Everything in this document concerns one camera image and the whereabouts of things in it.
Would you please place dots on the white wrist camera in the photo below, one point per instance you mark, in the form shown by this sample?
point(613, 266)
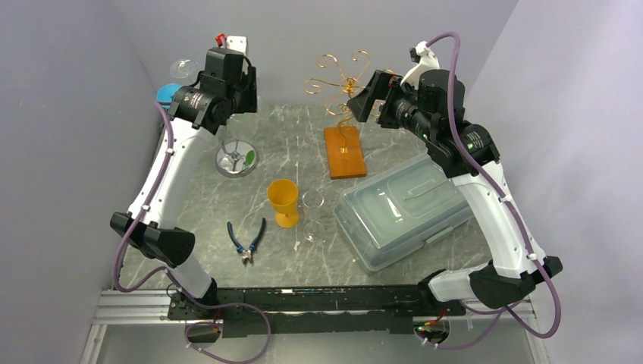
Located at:
point(236, 43)
point(424, 59)

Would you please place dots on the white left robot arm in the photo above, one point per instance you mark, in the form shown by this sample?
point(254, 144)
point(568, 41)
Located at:
point(150, 223)

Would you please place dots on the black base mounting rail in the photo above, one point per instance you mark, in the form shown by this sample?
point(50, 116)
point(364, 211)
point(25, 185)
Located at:
point(310, 310)

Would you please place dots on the chrome wire glass rack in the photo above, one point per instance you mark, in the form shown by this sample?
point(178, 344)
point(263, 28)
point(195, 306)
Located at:
point(237, 156)

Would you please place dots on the clear plastic storage box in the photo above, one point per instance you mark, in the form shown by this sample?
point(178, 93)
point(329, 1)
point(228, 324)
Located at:
point(393, 214)

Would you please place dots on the orange frosted wine glass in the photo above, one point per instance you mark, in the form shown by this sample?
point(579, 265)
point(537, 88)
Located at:
point(283, 195)

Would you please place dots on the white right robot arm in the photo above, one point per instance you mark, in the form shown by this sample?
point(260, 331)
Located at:
point(469, 157)

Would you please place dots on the blue wine glass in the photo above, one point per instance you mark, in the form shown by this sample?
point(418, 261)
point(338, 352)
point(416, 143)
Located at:
point(165, 94)

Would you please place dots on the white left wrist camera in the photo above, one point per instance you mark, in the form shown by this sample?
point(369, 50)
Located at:
point(236, 43)

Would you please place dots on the gold wire glass rack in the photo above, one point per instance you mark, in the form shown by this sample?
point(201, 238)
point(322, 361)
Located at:
point(342, 142)

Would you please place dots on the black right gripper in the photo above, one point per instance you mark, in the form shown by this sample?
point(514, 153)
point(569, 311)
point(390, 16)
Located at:
point(384, 86)

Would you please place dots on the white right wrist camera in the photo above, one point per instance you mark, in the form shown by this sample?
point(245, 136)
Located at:
point(424, 59)

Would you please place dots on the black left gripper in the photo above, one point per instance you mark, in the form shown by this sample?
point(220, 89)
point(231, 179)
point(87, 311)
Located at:
point(248, 81)

